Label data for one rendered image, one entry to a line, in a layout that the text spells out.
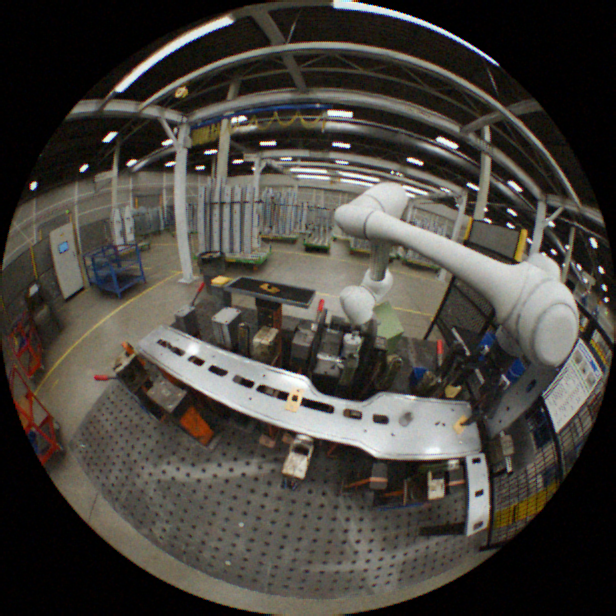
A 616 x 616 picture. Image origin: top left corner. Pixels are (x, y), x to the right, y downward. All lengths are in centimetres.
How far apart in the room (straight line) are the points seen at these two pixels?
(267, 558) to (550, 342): 86
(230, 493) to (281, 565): 34
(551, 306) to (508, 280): 8
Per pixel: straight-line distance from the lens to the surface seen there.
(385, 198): 68
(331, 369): 69
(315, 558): 83
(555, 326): 25
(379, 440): 56
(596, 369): 96
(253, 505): 79
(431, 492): 55
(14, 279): 749
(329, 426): 53
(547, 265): 44
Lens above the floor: 148
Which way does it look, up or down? 31 degrees down
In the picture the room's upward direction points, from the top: 7 degrees clockwise
